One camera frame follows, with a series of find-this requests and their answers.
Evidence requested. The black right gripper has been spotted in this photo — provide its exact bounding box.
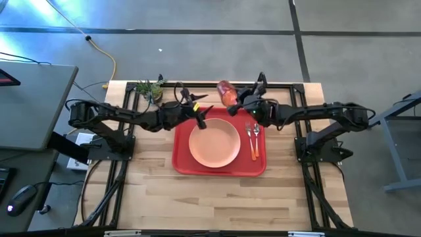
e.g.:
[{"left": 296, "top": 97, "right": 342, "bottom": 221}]
[{"left": 226, "top": 83, "right": 279, "bottom": 128}]

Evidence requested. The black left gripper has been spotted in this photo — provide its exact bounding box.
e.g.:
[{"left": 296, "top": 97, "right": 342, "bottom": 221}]
[{"left": 161, "top": 86, "right": 215, "bottom": 130}]

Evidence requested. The orange faceted plastic cup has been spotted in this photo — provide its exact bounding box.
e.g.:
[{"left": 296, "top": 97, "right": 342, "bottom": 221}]
[{"left": 216, "top": 80, "right": 239, "bottom": 107}]

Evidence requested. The orange-handled metal spoon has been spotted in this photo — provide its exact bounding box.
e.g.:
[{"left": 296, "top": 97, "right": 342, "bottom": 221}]
[{"left": 253, "top": 122, "right": 262, "bottom": 158}]

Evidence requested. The peach round plate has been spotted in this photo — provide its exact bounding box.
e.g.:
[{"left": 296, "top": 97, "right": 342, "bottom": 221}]
[{"left": 188, "top": 118, "right": 241, "bottom": 169}]

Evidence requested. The orange-handled metal fork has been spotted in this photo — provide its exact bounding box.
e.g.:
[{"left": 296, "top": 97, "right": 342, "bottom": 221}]
[{"left": 245, "top": 121, "right": 258, "bottom": 162}]

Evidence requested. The red plastic tray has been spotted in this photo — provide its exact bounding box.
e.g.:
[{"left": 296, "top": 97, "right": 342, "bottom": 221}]
[{"left": 171, "top": 107, "right": 267, "bottom": 178}]

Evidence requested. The small potted succulent plant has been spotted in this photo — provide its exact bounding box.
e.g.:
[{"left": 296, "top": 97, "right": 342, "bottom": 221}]
[{"left": 135, "top": 78, "right": 167, "bottom": 103}]

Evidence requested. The white box on floor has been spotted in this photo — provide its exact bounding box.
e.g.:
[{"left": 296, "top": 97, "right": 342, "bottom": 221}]
[{"left": 66, "top": 132, "right": 96, "bottom": 171}]

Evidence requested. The black front beam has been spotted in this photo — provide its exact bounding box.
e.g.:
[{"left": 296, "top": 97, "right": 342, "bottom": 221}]
[{"left": 0, "top": 226, "right": 421, "bottom": 237}]

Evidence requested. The grey desk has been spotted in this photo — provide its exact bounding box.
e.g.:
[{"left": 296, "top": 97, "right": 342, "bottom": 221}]
[{"left": 0, "top": 61, "right": 79, "bottom": 151}]

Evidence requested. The black monitor on desk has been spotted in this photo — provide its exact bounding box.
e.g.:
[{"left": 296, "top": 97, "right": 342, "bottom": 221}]
[{"left": 0, "top": 68, "right": 21, "bottom": 87}]

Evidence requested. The black computer mouse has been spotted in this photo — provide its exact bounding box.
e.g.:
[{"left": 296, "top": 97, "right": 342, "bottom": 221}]
[{"left": 6, "top": 184, "right": 37, "bottom": 217}]

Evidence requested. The black keyboard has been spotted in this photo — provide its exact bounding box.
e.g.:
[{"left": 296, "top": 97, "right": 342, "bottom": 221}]
[{"left": 0, "top": 167, "right": 16, "bottom": 203}]

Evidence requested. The black aluminium table frame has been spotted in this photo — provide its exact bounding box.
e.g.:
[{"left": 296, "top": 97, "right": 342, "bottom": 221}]
[{"left": 75, "top": 80, "right": 355, "bottom": 231}]

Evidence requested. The yellow floor cable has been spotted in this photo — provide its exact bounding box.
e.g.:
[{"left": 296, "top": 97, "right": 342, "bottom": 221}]
[{"left": 45, "top": 0, "right": 117, "bottom": 90}]

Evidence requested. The grey metal table frame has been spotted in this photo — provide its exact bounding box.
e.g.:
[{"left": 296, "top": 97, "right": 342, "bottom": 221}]
[{"left": 362, "top": 90, "right": 421, "bottom": 194}]

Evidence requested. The black floor cable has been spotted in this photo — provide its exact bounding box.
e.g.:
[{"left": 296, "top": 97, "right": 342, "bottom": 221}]
[{"left": 0, "top": 51, "right": 105, "bottom": 107}]

